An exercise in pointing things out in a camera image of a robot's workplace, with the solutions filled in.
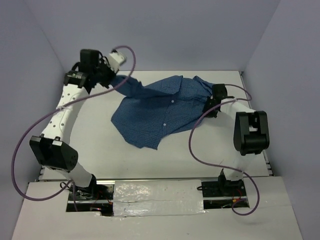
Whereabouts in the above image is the blue checkered long sleeve shirt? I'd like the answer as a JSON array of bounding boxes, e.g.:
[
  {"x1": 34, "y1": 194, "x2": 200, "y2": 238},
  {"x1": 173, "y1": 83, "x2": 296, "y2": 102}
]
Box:
[{"x1": 111, "y1": 75, "x2": 213, "y2": 150}]

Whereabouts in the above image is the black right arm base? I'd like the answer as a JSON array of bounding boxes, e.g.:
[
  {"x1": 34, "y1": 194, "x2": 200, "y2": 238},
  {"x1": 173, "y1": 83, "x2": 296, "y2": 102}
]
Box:
[{"x1": 197, "y1": 169, "x2": 249, "y2": 210}]

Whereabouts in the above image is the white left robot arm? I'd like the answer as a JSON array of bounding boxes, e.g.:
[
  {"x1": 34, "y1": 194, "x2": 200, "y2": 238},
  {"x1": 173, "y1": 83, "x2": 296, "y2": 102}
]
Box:
[{"x1": 29, "y1": 49, "x2": 127, "y2": 199}]

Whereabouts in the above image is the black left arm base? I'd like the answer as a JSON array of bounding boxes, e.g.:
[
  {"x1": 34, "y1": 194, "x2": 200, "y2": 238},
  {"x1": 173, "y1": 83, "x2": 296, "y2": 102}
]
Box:
[{"x1": 65, "y1": 184, "x2": 115, "y2": 217}]

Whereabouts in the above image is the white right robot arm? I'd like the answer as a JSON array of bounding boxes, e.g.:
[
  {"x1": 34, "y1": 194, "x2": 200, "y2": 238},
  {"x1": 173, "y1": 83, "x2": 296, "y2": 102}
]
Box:
[{"x1": 202, "y1": 83, "x2": 270, "y2": 196}]

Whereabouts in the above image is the white taped cover sheet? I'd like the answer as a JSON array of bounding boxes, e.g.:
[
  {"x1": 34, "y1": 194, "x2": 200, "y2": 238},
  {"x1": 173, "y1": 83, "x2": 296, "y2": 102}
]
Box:
[{"x1": 113, "y1": 179, "x2": 205, "y2": 217}]

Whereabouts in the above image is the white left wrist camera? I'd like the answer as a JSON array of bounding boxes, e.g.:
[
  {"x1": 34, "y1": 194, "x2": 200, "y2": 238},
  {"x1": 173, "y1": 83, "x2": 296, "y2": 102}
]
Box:
[{"x1": 106, "y1": 50, "x2": 127, "y2": 73}]

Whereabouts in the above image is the aluminium table edge rail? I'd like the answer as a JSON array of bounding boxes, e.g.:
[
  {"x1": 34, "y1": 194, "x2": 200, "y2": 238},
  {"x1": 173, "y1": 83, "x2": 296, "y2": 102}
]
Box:
[{"x1": 239, "y1": 71, "x2": 275, "y2": 177}]

